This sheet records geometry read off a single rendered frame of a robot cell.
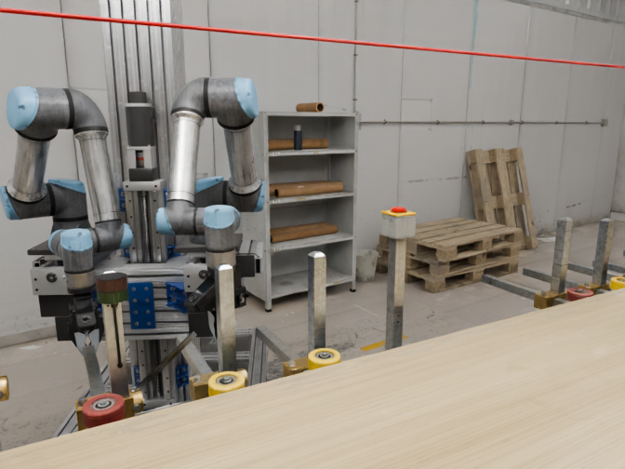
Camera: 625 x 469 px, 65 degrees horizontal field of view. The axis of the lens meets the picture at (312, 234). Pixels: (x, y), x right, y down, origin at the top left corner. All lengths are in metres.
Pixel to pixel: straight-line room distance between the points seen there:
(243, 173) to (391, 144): 3.49
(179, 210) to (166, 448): 0.63
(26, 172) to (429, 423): 1.36
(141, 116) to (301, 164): 2.65
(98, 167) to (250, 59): 2.76
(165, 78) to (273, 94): 2.34
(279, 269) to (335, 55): 1.96
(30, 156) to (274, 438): 1.14
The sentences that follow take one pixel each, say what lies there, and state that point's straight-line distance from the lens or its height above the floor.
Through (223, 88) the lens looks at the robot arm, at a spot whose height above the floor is 1.56.
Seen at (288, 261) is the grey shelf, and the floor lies 0.24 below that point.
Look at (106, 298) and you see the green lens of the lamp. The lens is 1.06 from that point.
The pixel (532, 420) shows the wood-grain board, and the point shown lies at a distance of 1.10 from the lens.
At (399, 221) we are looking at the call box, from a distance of 1.36.
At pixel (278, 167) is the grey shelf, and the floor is 1.09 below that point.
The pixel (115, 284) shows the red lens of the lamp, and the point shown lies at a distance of 1.05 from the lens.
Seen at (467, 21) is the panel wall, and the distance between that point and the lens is 5.91.
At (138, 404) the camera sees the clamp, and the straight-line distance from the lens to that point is 1.22.
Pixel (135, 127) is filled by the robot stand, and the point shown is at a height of 1.45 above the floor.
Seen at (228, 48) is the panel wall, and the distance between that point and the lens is 4.12.
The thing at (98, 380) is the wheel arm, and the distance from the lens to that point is 1.33.
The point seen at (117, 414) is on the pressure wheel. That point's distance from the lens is 1.12.
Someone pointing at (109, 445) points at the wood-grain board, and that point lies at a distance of 1.02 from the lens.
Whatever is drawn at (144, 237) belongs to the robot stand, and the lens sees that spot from 2.00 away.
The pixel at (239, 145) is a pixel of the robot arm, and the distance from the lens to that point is 1.60.
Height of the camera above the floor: 1.46
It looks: 13 degrees down
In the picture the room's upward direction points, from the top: straight up
